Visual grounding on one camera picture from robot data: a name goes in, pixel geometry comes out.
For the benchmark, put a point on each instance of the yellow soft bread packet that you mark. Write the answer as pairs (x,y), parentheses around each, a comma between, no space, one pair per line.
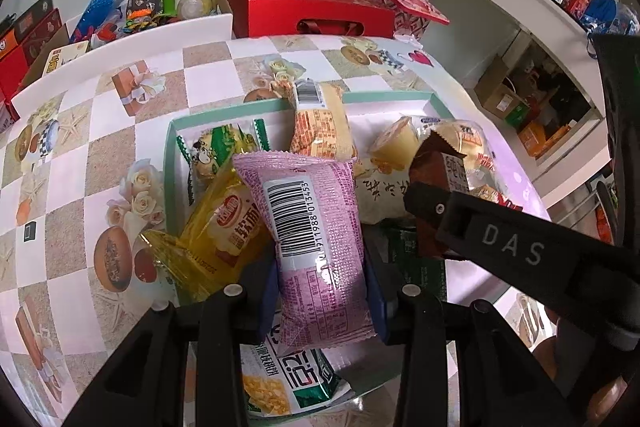
(220,227)

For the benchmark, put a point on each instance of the pale yellow pudding cup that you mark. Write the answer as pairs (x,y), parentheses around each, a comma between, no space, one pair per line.
(395,142)

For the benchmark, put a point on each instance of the blue plastic bottle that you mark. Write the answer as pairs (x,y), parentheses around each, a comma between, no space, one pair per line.
(97,7)

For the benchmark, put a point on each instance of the orange cardboard box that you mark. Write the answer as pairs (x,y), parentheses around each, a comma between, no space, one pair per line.
(542,139)

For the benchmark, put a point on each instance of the white green corn snack packet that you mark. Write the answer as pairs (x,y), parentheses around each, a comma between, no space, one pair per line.
(285,387)

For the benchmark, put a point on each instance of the white cardboard box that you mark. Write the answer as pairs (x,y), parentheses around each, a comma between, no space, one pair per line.
(125,42)

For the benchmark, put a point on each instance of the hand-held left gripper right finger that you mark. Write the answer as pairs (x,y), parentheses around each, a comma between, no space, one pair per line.
(377,312)

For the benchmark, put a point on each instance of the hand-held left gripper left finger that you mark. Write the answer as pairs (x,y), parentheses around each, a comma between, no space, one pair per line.
(262,307)

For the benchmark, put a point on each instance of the dark red box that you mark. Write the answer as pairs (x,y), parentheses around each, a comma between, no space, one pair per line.
(40,34)

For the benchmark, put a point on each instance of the round bun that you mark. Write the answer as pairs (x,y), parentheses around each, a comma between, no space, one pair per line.
(470,142)

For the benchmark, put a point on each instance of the small white yellow box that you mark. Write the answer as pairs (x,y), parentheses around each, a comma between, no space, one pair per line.
(65,57)

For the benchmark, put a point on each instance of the large red gift box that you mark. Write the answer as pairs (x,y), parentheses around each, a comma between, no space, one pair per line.
(300,7)

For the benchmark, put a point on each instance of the cream snack packet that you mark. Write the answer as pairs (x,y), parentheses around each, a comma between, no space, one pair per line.
(380,197)

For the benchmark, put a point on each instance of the pink snack packet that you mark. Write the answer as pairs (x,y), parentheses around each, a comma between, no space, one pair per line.
(310,232)

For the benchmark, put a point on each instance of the colourful toy bundle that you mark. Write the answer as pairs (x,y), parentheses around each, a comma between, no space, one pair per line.
(142,7)

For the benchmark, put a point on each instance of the orange and black box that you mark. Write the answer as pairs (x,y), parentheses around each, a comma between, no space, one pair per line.
(30,9)

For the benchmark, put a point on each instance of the shallow teal cardboard tray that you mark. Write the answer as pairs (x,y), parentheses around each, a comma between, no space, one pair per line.
(385,107)

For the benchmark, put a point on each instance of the brown snack packet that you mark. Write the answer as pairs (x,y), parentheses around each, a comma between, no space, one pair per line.
(435,162)

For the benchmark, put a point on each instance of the red candy packet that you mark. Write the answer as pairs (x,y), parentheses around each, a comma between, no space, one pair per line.
(487,194)

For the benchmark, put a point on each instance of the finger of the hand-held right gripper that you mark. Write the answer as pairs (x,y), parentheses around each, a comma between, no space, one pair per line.
(427,204)

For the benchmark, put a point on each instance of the green-edged cookie packet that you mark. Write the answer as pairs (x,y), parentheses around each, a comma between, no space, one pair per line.
(215,152)

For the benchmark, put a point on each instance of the red patterned box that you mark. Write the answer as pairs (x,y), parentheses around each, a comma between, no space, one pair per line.
(410,7)

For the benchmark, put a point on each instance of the brown cardboard box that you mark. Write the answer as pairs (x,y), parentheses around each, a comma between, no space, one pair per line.
(500,99)

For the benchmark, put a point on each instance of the orange bread packet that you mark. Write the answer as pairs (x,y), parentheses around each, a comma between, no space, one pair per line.
(320,127)

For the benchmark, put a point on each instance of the clear tape roll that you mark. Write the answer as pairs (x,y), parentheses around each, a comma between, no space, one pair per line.
(192,6)

